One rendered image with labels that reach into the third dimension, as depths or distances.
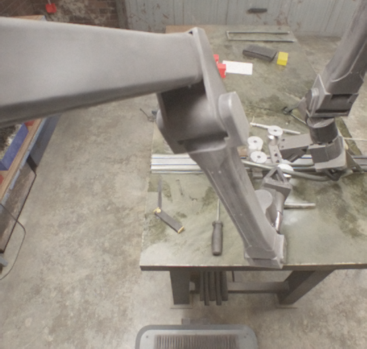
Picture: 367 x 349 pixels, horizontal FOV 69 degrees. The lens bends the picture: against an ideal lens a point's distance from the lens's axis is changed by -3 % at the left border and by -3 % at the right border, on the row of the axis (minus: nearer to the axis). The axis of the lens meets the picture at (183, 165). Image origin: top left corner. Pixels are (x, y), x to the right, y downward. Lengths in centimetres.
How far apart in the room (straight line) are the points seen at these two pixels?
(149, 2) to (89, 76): 365
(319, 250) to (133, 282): 112
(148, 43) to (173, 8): 358
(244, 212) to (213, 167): 12
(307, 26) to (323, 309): 339
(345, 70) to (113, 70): 44
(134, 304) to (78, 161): 117
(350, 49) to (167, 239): 61
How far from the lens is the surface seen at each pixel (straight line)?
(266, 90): 132
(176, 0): 380
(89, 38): 21
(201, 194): 87
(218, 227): 79
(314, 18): 420
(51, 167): 233
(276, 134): 96
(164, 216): 81
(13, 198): 209
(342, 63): 57
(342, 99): 63
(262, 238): 54
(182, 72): 30
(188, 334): 135
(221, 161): 38
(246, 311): 166
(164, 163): 91
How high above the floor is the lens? 160
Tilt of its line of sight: 50 degrees down
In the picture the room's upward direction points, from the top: 1 degrees counter-clockwise
